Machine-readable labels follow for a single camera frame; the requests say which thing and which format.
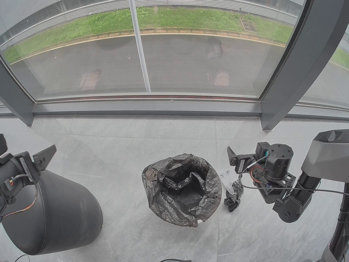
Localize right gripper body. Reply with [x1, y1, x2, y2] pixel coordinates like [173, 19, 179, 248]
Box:
[236, 153, 267, 175]

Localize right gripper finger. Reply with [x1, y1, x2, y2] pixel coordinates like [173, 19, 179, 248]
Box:
[227, 146, 241, 166]

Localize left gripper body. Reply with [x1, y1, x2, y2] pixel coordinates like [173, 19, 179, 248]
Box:
[0, 152, 41, 201]

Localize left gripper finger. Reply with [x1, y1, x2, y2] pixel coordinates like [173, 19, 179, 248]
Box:
[32, 145, 57, 172]

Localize black plastic bag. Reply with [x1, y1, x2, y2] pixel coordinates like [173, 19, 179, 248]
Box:
[142, 153, 222, 228]

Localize crumpled black plastic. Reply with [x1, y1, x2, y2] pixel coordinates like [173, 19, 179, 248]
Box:
[224, 180, 244, 213]

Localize dark grey round chair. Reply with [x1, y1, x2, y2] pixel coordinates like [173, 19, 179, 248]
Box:
[0, 169, 103, 256]

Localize window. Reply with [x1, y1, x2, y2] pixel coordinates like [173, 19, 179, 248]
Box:
[0, 0, 349, 132]

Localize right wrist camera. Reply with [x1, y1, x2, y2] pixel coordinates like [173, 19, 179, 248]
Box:
[255, 143, 271, 161]

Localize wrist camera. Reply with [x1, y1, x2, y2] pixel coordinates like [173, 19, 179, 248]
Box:
[0, 133, 13, 164]
[255, 143, 271, 161]

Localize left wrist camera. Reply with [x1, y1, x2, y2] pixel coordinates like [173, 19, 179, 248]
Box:
[0, 133, 13, 164]

